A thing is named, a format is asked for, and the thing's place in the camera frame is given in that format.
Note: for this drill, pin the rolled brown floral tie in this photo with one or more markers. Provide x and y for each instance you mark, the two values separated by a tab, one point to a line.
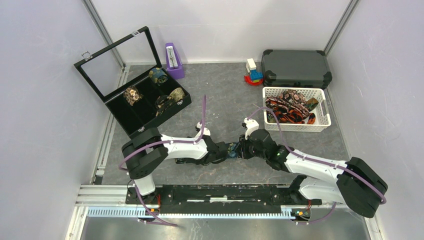
132	95

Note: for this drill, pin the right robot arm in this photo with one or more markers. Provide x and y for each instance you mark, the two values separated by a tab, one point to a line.
353	183

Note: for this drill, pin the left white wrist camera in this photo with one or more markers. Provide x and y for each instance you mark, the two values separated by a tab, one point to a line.
202	129

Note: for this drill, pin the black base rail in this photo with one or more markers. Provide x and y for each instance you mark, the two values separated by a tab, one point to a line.
226	199

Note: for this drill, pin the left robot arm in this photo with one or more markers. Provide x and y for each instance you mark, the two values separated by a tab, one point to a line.
146	151

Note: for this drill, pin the blue yellow patterned tie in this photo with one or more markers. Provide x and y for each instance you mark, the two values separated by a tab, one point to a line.
232	150

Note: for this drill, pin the purple metronome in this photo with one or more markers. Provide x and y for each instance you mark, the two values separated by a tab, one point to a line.
174	64

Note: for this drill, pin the colourful toy block stack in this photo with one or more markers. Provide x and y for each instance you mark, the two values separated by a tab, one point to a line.
252	77

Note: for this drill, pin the white plastic basket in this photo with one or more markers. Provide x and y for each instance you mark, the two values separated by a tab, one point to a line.
322	121

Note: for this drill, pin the rolled teal tie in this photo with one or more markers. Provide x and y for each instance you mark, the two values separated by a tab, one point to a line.
158	76

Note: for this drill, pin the orange black tie pile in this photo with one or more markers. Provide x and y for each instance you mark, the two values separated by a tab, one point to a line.
291	107

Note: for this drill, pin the black tie display box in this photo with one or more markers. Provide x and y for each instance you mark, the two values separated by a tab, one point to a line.
142	115

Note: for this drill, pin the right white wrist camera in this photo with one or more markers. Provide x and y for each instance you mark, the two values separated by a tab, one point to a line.
250	126

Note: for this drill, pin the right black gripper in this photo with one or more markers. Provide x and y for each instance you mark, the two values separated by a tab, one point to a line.
242	147

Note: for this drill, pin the dark grey hard case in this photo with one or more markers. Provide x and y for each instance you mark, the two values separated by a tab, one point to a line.
295	68

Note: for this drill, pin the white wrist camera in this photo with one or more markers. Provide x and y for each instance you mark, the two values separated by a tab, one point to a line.
202	129
250	126

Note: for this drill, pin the rolled olive gold tie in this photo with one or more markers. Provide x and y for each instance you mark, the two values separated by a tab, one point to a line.
177	94

